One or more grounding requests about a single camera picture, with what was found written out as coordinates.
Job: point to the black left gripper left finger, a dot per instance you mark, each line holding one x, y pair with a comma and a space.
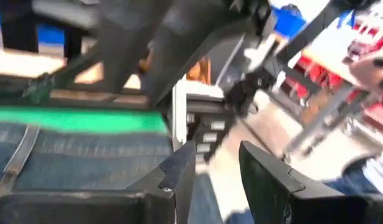
178, 174

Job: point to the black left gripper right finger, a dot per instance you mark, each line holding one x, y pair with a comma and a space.
266, 186

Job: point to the dark blue denim jeans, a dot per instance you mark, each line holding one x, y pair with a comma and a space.
85, 168

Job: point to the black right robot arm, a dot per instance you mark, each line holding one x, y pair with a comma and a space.
178, 37

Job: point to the person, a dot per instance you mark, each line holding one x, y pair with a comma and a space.
362, 177

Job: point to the green table mat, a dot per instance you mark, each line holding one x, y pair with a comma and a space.
79, 119

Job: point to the red plastic basket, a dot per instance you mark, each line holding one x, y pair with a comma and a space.
378, 115

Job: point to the small potted artificial plant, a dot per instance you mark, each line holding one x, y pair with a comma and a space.
35, 90

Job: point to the light wooden table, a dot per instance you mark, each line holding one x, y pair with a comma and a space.
20, 63

